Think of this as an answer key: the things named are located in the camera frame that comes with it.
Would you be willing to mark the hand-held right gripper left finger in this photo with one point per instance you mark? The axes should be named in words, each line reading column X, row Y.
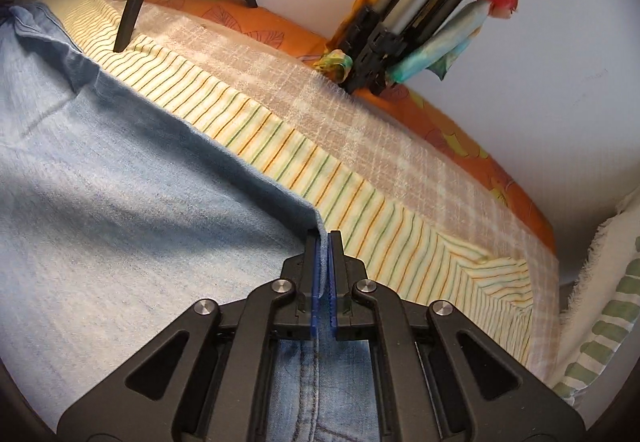
column 314, row 294

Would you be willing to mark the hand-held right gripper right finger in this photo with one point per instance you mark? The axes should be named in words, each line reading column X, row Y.
column 333, row 294

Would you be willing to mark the light blue denim pants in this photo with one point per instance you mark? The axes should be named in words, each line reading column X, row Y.
column 125, row 222

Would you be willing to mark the yellow striped bed sheet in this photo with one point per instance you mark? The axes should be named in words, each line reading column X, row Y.
column 300, row 157

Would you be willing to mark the beige plaid blanket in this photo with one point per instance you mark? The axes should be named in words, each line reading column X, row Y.
column 350, row 112

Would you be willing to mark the orange leaf print mattress cover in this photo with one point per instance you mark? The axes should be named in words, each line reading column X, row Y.
column 440, row 122

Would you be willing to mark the white fringed towel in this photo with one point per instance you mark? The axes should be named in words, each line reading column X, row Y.
column 595, row 282

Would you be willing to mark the green striped pillow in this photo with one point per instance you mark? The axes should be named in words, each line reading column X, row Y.
column 615, row 317

